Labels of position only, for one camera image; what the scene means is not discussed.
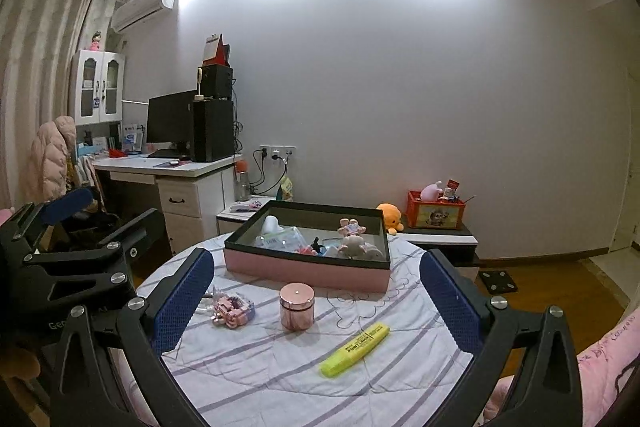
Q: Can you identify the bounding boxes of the clear plastic flosser box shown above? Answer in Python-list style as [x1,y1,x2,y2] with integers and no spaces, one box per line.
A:
[255,229,309,253]

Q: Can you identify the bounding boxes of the wall socket strip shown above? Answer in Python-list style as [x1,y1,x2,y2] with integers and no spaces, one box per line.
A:
[259,145,297,160]

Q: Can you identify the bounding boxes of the baby doll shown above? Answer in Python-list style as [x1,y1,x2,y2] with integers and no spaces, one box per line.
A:
[336,218,384,261]

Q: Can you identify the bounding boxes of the black computer tower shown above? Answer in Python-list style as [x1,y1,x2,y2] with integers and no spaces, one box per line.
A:
[192,98,236,163]

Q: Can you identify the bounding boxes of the white nightstand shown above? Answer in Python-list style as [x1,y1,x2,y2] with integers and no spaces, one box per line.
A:
[216,194,281,238]

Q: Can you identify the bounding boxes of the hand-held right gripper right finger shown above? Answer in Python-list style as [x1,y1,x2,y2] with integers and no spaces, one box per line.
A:
[419,249,584,427]

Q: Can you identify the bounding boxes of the pink box with black rim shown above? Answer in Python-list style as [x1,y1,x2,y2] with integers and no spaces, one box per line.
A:
[223,200,393,294]

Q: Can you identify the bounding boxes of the orange storage crate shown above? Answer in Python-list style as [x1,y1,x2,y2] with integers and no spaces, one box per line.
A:
[406,190,466,230]

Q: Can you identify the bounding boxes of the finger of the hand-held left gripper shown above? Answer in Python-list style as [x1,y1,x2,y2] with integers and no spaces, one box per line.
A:
[21,208,167,304]
[0,187,97,259]

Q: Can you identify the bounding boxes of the white air conditioner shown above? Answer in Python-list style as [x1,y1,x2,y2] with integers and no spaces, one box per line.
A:
[110,0,180,34]

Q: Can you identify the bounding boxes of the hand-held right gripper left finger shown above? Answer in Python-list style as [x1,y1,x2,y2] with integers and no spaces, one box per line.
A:
[50,247,216,427]

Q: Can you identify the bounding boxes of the pink building block figure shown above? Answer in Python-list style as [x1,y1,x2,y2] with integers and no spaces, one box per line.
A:
[209,292,256,329]

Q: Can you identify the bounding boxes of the pink blanket with writing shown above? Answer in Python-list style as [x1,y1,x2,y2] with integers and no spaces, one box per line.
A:
[480,312,637,427]

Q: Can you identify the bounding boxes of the blue white package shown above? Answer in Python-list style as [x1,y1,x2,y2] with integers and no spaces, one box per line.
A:
[122,122,146,153]

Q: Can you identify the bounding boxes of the white glass-door cabinet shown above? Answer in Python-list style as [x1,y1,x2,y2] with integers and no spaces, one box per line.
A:
[70,49,126,126]

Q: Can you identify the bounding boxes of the bottle with orange cap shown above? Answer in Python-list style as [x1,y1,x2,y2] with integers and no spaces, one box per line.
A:
[235,159,251,202]

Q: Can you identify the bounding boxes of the yellow highlighter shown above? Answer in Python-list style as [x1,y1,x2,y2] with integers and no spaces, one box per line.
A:
[320,322,391,379]

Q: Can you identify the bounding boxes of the orange octopus plush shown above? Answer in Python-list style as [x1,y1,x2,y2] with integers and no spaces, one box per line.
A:
[376,203,405,236]

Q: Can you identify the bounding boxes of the black power cables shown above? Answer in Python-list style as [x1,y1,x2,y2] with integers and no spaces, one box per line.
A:
[249,149,289,196]

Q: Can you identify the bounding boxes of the black computer monitor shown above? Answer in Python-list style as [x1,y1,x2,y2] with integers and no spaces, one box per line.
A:
[146,90,199,148]

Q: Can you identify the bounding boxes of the rose gold jar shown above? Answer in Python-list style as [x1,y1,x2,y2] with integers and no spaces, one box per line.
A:
[279,283,316,333]

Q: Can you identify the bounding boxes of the white desk with drawers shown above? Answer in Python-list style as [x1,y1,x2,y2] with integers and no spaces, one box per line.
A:
[92,152,244,259]

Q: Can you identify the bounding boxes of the beige curtain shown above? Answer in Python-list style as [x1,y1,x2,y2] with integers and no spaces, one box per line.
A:
[0,0,117,208]

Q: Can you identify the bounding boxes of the low dark white table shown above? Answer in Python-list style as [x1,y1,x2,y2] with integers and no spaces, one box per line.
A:
[395,222,481,269]

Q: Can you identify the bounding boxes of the red paper bag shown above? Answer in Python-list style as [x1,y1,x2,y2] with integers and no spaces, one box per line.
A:
[202,33,232,67]

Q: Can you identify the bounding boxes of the black bathroom scale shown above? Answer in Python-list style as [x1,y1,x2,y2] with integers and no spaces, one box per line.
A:
[477,269,516,294]

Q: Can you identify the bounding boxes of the black speaker box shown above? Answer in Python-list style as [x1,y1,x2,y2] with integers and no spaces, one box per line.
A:
[201,64,234,100]

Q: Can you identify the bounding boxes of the pink puffer jacket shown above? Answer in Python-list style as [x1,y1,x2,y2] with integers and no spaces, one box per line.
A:
[27,116,79,204]

